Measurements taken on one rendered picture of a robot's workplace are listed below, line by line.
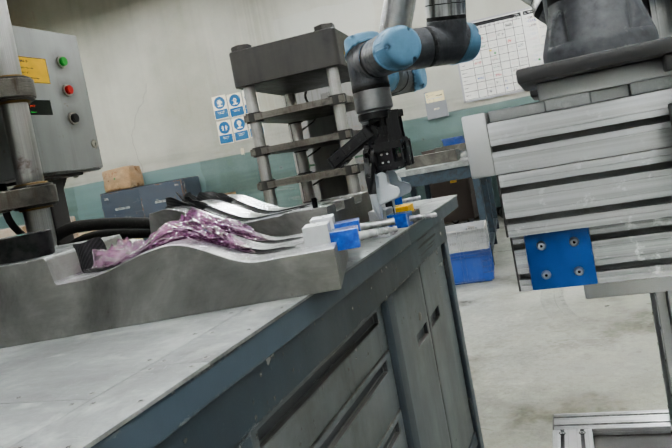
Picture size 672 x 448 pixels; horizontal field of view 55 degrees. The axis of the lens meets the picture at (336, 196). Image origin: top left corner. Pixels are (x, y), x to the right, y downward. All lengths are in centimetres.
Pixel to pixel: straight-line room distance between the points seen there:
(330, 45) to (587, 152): 437
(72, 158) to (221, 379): 134
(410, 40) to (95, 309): 68
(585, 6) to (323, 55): 434
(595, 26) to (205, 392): 66
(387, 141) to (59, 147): 98
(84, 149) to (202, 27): 674
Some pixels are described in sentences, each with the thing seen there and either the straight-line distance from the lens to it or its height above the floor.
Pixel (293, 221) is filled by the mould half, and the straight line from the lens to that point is 116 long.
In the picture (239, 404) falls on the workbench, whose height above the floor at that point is 71.
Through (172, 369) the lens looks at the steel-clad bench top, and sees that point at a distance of 64.
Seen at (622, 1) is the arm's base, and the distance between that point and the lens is 95.
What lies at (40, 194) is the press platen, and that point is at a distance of 161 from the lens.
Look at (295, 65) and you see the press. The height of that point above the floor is 179.
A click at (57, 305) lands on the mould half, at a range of 94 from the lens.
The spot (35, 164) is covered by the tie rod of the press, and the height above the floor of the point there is 109.
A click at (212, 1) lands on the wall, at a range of 861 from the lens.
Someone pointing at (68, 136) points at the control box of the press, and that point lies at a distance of 193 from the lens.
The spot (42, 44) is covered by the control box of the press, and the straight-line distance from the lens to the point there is 195.
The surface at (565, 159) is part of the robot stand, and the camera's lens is 92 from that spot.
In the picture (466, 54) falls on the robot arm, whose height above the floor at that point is 112.
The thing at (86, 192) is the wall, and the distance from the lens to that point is 953.
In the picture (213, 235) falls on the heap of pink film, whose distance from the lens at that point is 91.
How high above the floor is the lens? 96
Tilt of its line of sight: 3 degrees down
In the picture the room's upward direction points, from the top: 11 degrees counter-clockwise
